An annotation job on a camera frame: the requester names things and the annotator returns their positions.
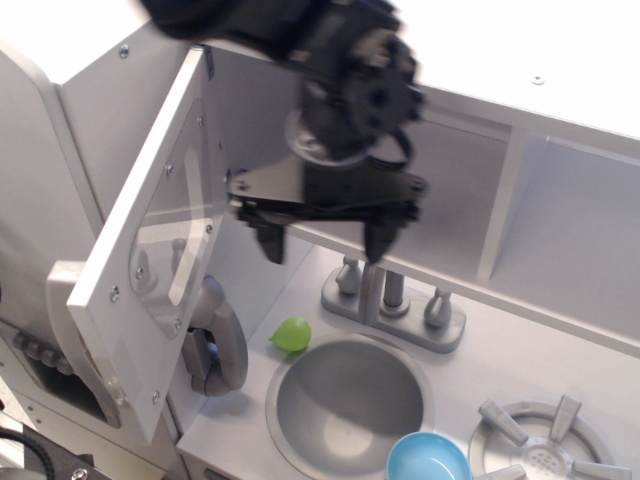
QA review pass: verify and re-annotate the grey toy fridge door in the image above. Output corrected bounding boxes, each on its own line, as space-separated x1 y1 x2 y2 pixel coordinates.
0 47 124 431

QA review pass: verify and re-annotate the white microwave door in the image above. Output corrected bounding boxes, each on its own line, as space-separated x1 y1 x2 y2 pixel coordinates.
48 46 227 445

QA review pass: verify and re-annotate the grey toy stove burner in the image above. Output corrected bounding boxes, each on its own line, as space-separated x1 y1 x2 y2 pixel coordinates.
467 395 633 479

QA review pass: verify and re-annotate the grey toy faucet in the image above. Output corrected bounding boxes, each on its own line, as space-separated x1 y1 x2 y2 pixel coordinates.
321 256 466 354

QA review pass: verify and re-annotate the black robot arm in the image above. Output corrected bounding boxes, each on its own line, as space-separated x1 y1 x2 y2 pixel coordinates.
145 1 426 263

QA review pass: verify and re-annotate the green toy pear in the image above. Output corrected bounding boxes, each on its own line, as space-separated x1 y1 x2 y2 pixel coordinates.
269 317 312 352

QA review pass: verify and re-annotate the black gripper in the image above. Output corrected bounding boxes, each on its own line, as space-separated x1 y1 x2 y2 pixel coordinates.
228 154 428 264

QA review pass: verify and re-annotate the blue plastic bowl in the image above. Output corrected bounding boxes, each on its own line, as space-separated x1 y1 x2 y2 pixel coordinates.
386 432 472 480

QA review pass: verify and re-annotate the black cable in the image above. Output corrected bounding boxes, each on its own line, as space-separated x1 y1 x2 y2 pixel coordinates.
0 429 96 480

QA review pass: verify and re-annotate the grey toy sink basin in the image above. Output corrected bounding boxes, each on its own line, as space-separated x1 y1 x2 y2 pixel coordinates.
265 333 436 479

